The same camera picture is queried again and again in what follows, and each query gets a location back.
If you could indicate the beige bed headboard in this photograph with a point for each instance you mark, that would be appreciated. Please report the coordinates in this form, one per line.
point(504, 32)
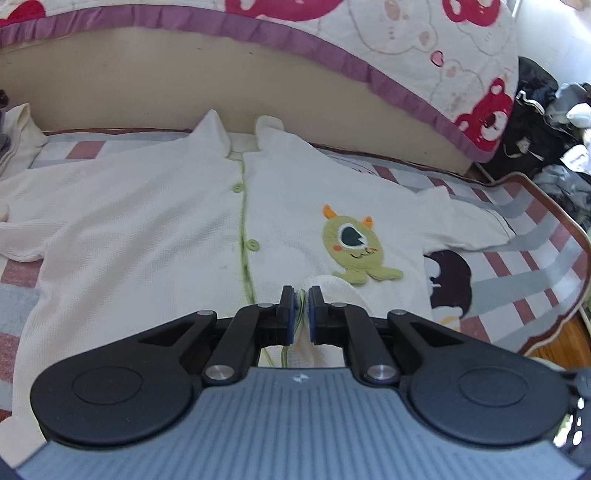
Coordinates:
point(138, 92)

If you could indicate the pile of dark clothes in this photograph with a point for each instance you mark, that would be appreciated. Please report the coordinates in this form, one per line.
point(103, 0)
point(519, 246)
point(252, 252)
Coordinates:
point(531, 124)

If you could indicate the bear print quilt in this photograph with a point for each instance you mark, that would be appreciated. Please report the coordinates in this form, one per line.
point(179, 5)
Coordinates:
point(392, 37)

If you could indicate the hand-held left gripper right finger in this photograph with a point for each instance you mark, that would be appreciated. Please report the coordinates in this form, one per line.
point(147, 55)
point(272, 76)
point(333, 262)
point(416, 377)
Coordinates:
point(313, 318)

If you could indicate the cream folded garment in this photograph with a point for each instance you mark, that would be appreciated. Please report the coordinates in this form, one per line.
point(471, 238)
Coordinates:
point(23, 134)

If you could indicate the white shirt with green monster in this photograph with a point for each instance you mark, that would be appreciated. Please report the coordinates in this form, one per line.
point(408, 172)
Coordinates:
point(138, 230)

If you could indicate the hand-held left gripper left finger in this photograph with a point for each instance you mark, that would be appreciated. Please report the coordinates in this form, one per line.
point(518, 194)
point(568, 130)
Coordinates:
point(290, 318)

